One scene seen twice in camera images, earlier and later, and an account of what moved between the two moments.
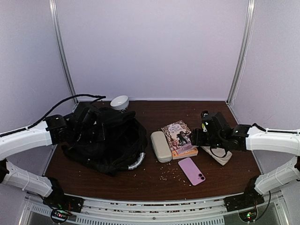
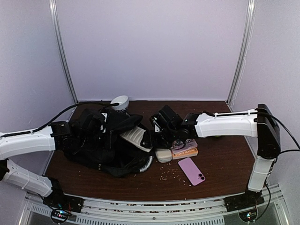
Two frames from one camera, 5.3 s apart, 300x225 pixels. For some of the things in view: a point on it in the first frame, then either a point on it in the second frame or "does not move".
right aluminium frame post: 246,41 does not move
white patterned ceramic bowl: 120,103 does not move
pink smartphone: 195,176 does not move
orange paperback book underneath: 192,153 does not move
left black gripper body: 97,136 -> 105,143
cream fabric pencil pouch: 219,154 -> 134,136
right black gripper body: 200,141 -> 160,142
